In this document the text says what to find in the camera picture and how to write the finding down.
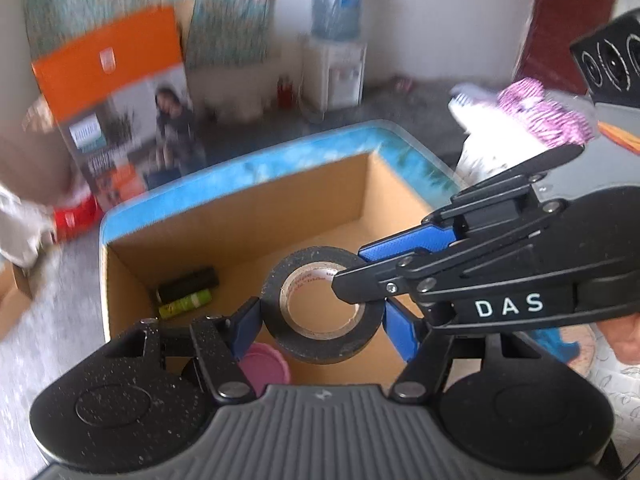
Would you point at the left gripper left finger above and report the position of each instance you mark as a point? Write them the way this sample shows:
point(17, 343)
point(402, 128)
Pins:
point(219, 342)

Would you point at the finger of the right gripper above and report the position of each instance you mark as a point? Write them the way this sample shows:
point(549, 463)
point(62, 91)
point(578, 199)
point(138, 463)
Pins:
point(380, 284)
point(426, 236)

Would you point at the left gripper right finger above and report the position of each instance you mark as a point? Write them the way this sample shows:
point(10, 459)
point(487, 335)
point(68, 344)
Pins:
point(426, 355)

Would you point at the green lip balm tube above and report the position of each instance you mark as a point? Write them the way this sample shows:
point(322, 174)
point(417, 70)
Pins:
point(185, 304)

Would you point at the pink plastic lid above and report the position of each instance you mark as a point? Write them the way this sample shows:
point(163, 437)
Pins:
point(263, 366)

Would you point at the black electrical tape roll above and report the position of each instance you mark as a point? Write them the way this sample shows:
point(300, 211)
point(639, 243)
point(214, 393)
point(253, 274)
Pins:
point(303, 316)

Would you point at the black flashlight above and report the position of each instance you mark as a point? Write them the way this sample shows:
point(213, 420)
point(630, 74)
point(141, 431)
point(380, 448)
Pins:
point(195, 281)

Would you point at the right hand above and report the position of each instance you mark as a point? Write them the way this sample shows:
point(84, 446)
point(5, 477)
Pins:
point(623, 335)

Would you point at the brown cardboard box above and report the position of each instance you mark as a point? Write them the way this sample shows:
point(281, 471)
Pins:
point(243, 234)

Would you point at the white quilted bedding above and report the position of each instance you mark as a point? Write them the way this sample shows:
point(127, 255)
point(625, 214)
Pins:
point(496, 141)

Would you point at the pink patterned cloth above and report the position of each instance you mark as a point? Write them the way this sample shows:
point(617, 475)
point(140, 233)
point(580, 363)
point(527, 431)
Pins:
point(547, 120)

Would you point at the white water dispenser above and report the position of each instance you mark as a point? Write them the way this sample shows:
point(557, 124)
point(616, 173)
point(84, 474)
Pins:
point(333, 73)

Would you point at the red plastic bag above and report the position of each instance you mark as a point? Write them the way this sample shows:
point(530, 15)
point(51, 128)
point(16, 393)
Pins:
point(73, 221)

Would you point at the small cardboard box on floor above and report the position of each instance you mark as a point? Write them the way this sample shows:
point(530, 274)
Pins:
point(15, 297)

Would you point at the dark red door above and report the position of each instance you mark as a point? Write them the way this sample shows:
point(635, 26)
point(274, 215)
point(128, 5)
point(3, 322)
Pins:
point(555, 25)

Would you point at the beige curtain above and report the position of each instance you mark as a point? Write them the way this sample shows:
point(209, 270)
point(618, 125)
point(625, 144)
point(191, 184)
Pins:
point(36, 173)

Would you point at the orange philips product box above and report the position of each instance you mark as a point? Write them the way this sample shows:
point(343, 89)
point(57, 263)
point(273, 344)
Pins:
point(120, 98)

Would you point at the blue water jug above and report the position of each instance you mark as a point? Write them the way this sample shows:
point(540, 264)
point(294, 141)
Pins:
point(336, 20)

